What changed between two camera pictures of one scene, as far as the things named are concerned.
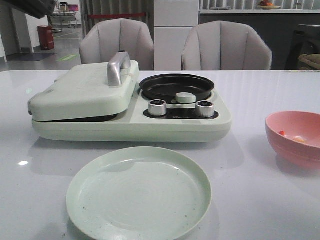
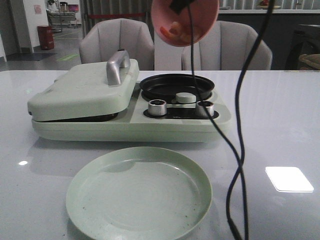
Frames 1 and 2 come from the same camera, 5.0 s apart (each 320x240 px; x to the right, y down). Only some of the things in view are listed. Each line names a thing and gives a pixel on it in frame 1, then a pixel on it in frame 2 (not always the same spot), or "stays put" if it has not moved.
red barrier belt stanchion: x=116 y=15 stays put
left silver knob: x=157 y=107 stays put
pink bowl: x=295 y=136 -> x=176 y=28
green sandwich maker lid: x=94 y=90 stays put
